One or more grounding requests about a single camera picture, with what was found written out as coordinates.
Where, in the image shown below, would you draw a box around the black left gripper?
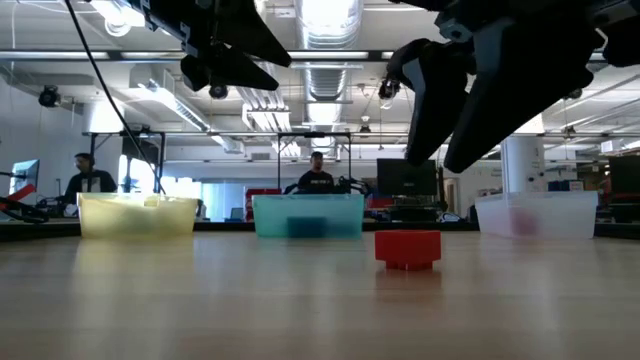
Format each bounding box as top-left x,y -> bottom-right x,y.
130,0 -> 292,93

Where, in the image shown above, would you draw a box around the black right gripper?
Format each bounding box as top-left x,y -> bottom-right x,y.
389,0 -> 640,174

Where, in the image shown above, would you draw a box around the small red toy brick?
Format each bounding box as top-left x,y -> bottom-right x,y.
374,229 -> 443,272

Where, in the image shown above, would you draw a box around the large blue toy brick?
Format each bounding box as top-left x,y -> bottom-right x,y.
286,215 -> 329,239

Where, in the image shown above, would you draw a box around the white round column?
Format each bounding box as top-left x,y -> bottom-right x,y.
500,117 -> 546,195

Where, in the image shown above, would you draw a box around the black computer monitor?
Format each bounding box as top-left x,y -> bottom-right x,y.
376,158 -> 439,197

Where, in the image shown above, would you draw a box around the blue storage boxes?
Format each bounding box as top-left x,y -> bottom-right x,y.
547,179 -> 585,193

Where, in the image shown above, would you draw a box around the red cabinet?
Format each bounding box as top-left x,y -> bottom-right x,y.
244,188 -> 281,221

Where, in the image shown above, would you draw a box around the person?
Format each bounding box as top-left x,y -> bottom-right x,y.
297,151 -> 335,195
63,152 -> 119,205

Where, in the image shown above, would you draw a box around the clear plastic bin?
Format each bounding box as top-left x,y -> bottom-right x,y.
474,190 -> 599,240

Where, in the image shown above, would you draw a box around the teal translucent plastic bin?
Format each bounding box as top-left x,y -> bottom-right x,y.
251,193 -> 366,239

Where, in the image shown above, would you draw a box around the dark computer monitor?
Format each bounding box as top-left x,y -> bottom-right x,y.
608,154 -> 640,224

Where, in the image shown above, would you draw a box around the yellow translucent plastic bin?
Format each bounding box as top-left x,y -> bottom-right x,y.
77,192 -> 200,239

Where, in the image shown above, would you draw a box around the lit computer monitor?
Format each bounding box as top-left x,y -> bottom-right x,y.
8,158 -> 41,196

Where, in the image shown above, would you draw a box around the red bar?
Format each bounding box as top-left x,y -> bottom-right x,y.
0,183 -> 37,211

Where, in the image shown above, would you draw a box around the silver ceiling air duct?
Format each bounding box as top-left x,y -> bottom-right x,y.
294,0 -> 365,151

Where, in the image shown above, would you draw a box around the black hanging camera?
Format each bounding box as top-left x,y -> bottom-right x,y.
378,74 -> 401,109

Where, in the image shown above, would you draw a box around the black background rig frame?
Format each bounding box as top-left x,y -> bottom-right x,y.
277,131 -> 352,194
88,130 -> 167,195

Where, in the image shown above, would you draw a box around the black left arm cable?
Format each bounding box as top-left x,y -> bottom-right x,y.
63,0 -> 167,195

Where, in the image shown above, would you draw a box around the long black overhead rail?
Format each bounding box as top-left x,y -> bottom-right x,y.
0,48 -> 401,63

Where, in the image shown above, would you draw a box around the black aluminium rig frame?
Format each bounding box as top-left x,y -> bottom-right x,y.
0,217 -> 640,243

